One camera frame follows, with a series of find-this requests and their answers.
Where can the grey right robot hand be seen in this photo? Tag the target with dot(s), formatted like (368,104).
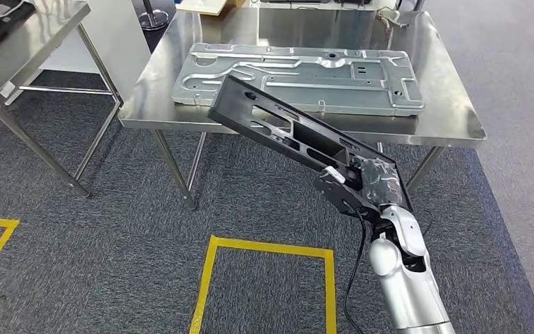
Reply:
(382,182)

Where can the stainless steel workbench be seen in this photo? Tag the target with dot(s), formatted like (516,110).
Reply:
(446,120)

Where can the brown cardboard box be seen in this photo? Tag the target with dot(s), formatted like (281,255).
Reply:
(202,7)

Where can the black plastic plate frame part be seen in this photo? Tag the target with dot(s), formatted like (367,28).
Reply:
(235,108)

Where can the stamped grey metal panel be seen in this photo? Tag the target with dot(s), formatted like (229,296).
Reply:
(340,87)

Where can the stainless steel table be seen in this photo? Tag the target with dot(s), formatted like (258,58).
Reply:
(27,41)

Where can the black camera bracket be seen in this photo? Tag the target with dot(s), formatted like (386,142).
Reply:
(336,193)

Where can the chrome stanchion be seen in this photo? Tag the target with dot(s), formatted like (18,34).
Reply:
(154,20)

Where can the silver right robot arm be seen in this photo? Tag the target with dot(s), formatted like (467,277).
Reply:
(405,286)

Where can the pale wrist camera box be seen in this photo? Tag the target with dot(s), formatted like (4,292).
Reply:
(332,175)

